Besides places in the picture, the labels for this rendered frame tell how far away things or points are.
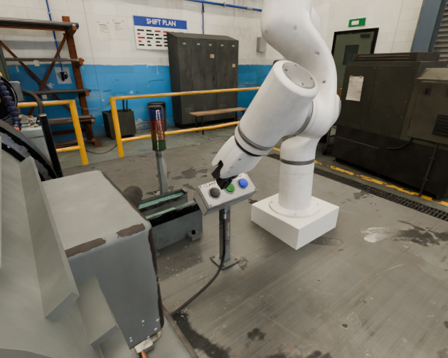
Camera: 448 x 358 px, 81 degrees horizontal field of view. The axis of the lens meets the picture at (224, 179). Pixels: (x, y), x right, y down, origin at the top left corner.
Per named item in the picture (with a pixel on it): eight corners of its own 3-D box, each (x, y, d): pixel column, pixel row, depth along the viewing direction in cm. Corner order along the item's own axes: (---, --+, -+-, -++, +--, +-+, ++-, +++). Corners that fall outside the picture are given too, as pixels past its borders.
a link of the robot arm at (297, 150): (282, 153, 102) (285, 88, 92) (334, 156, 95) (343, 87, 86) (276, 163, 91) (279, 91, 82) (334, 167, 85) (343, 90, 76)
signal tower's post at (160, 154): (160, 199, 123) (149, 108, 106) (153, 193, 129) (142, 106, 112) (175, 194, 127) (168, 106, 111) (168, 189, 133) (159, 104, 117)
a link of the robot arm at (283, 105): (276, 120, 56) (237, 110, 52) (317, 67, 45) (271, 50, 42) (285, 151, 51) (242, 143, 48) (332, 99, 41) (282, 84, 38)
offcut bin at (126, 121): (131, 132, 575) (125, 93, 542) (139, 137, 541) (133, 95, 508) (106, 136, 547) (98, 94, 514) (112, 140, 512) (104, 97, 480)
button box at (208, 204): (203, 217, 71) (210, 207, 67) (192, 194, 73) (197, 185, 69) (250, 198, 81) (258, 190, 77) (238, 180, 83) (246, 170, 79)
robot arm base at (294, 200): (292, 190, 114) (294, 149, 106) (331, 207, 99) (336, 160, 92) (259, 203, 104) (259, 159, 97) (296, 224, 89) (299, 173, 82)
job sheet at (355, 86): (359, 101, 346) (364, 75, 333) (358, 101, 345) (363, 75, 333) (345, 99, 364) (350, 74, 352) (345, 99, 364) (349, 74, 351)
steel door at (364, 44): (360, 122, 676) (382, 15, 581) (358, 123, 670) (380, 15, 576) (323, 116, 756) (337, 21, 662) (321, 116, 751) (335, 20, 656)
